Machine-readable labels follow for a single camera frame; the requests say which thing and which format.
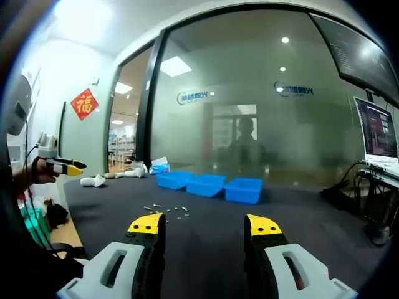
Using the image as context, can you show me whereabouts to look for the person's left hand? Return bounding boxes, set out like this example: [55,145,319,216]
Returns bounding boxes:
[34,156,60,184]

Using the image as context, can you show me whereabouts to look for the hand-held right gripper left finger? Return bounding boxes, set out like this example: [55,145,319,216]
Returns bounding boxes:
[55,212,166,299]

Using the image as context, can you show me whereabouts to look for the grey chest-worn device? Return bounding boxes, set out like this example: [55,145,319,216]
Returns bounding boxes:
[6,74,34,136]

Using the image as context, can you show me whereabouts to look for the black glass wall pillar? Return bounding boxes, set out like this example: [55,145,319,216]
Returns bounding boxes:
[135,29,169,163]

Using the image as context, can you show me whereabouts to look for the black bag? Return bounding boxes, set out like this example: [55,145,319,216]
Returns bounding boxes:
[46,202,69,230]

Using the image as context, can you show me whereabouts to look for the screws nuts washers group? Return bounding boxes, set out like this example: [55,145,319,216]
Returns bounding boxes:
[142,202,190,224]

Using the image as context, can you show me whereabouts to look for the blue white tissue pack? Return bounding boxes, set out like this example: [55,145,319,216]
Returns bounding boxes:
[148,156,171,175]

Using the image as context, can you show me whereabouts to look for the blue plastic bin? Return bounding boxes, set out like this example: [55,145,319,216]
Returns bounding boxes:
[155,170,196,191]
[224,178,264,206]
[186,174,226,199]

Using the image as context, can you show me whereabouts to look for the blue logo decal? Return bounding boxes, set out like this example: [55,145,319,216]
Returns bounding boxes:
[273,81,315,98]
[176,90,216,105]

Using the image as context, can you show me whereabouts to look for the black round object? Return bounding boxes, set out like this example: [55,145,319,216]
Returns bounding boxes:
[366,222,392,247]

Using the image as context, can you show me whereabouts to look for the large wall-mounted monitor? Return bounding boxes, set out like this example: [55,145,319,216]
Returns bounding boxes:
[308,12,399,108]

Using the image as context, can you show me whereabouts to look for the clear glass mug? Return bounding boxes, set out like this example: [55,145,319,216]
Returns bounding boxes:
[129,158,147,172]

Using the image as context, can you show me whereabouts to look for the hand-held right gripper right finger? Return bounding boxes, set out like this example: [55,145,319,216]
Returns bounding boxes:
[243,213,359,299]

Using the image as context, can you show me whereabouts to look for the red square wall decoration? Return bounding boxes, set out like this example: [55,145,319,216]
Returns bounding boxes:
[70,88,100,121]

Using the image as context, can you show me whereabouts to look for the black metal laptop stand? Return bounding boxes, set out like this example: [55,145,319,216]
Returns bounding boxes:
[320,168,399,225]

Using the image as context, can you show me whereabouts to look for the black door handle bar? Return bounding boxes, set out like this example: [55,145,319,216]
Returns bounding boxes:
[61,101,67,143]

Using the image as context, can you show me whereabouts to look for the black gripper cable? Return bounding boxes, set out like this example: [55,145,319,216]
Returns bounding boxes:
[23,118,60,259]

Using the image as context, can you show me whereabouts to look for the white plastic object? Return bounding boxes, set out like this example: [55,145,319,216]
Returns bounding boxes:
[80,173,107,188]
[114,167,149,179]

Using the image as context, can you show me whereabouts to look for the person's black clothing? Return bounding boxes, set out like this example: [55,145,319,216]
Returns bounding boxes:
[2,133,87,299]

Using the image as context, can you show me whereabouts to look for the distant storage shelves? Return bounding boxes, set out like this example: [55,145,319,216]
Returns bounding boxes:
[108,132,138,155]

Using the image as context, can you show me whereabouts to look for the green plastic basket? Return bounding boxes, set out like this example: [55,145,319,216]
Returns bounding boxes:
[18,192,52,240]

